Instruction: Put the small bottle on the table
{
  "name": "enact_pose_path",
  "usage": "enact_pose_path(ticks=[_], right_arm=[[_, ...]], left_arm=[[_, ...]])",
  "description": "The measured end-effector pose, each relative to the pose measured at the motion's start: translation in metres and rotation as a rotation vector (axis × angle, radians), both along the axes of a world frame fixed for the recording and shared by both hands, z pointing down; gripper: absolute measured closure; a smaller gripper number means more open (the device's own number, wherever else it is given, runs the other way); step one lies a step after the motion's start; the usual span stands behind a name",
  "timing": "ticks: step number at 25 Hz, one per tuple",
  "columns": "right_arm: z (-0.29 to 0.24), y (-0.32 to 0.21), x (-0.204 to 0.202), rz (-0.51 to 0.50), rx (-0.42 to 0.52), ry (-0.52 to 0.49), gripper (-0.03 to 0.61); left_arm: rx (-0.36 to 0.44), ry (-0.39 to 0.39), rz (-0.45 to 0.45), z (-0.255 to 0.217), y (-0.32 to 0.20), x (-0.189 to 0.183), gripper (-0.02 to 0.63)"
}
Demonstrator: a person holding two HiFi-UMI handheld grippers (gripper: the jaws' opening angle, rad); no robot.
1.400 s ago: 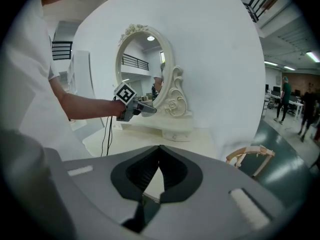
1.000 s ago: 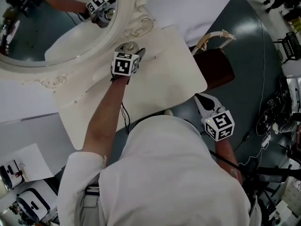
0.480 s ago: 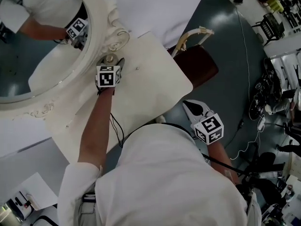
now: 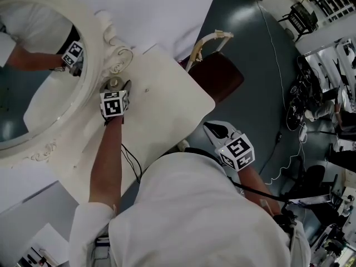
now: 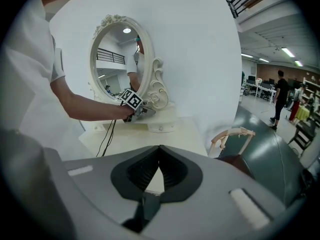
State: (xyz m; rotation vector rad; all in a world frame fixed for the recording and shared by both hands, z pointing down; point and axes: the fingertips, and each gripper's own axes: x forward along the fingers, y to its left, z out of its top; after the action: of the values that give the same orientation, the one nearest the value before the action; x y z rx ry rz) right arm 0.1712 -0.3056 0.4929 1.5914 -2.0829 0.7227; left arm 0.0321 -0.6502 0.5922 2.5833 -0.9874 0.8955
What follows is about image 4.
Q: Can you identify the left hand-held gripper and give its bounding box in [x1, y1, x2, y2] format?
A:
[99, 79, 133, 118]

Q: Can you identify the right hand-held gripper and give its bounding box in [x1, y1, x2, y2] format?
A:
[202, 120, 255, 172]

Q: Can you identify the small round beige jar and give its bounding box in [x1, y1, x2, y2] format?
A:
[106, 76, 125, 92]

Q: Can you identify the person's left forearm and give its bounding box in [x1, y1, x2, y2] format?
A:
[88, 115, 125, 214]

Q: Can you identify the person's right forearm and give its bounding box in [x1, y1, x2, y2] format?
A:
[237, 164, 282, 217]

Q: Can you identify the white dressing table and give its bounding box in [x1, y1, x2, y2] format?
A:
[0, 42, 217, 205]

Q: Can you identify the oval white framed mirror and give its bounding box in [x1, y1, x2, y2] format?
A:
[0, 0, 135, 167]

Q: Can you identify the white chair with brown seat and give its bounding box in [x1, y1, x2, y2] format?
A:
[184, 29, 246, 105]

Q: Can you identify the white power adapter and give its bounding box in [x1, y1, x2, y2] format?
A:
[298, 122, 309, 144]

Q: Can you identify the person's white shirt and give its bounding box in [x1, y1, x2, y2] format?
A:
[68, 151, 312, 267]

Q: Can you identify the black office chair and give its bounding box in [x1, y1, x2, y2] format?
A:
[283, 164, 339, 228]

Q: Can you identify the black metal rack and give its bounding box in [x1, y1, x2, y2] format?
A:
[277, 2, 320, 43]

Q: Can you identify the black shoulder strap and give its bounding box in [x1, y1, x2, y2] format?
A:
[226, 175, 287, 203]

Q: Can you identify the thin black cable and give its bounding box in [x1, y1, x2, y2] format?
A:
[120, 142, 143, 184]

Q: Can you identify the long white cable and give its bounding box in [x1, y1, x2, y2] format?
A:
[256, 2, 309, 186]

